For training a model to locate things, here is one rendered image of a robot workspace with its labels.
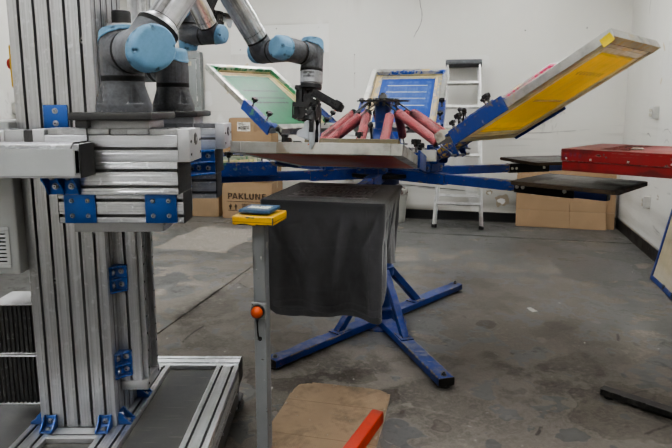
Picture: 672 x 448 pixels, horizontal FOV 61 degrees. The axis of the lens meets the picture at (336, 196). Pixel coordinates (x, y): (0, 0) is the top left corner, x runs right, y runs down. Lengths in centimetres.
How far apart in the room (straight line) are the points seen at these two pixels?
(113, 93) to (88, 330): 79
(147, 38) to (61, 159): 37
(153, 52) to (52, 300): 91
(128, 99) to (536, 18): 541
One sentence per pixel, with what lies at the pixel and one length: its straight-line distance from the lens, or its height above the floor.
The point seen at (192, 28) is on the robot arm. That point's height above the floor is 158.
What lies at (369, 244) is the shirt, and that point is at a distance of 198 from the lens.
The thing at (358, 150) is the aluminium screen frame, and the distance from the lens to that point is 185.
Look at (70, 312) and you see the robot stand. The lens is 208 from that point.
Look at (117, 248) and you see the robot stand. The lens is 200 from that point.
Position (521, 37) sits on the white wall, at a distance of 658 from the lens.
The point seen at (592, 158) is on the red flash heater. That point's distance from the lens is 248.
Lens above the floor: 128
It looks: 9 degrees down
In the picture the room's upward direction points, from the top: straight up
